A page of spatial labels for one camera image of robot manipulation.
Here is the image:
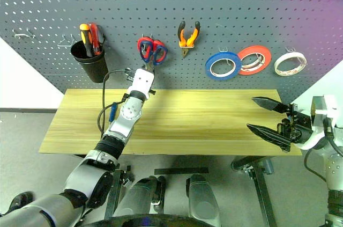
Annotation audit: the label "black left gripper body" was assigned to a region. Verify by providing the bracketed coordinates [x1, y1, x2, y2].
[124, 67, 137, 80]

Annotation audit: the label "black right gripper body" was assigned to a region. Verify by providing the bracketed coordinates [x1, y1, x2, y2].
[277, 104, 313, 144]

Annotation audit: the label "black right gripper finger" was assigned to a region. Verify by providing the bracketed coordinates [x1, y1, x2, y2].
[251, 97, 292, 113]
[246, 123, 292, 152]

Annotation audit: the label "orange black needle-nose pliers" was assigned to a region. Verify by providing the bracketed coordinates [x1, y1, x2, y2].
[177, 20, 201, 58]

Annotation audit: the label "blue tape roll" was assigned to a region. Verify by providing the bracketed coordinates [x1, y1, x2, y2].
[205, 51, 241, 82]

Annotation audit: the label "grey pegboard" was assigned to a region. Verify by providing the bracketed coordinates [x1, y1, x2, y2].
[0, 0, 343, 104]

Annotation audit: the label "black plastic cup holder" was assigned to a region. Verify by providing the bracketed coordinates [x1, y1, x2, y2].
[70, 39, 109, 84]

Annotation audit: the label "blue marker pen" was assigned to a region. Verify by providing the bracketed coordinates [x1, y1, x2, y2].
[109, 102, 118, 122]

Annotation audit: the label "black metal table leg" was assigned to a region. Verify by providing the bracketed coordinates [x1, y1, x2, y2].
[104, 165, 135, 221]
[232, 156, 278, 227]

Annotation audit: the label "white tape roll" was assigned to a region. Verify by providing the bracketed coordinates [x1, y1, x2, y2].
[273, 52, 308, 77]

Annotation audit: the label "red tape roll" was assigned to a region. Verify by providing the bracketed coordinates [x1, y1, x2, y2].
[237, 45, 272, 76]

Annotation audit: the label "dark grey rounded shape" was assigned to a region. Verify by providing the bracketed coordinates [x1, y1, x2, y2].
[115, 175, 167, 216]
[186, 173, 223, 227]

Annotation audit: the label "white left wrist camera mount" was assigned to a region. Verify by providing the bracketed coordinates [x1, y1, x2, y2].
[127, 68, 156, 96]

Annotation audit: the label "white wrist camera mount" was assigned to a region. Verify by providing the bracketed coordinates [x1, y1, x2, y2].
[127, 68, 156, 96]
[294, 94, 343, 150]

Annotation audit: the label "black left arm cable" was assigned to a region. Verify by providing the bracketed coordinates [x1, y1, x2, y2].
[98, 69, 135, 136]

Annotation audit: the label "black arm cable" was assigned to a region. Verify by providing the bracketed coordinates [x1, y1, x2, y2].
[98, 69, 135, 136]
[304, 118, 343, 182]

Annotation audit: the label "red handled scissors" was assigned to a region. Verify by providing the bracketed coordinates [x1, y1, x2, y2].
[137, 36, 165, 64]

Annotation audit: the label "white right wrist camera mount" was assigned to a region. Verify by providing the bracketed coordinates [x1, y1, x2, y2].
[294, 94, 343, 150]

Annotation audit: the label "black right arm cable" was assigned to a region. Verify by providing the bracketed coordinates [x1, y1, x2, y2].
[304, 118, 343, 182]

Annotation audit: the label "red handled screwdriver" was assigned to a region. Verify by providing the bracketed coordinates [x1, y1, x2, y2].
[88, 22, 102, 55]

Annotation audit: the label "orange black handled screwdriver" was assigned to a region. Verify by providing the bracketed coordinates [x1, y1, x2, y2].
[79, 24, 93, 57]

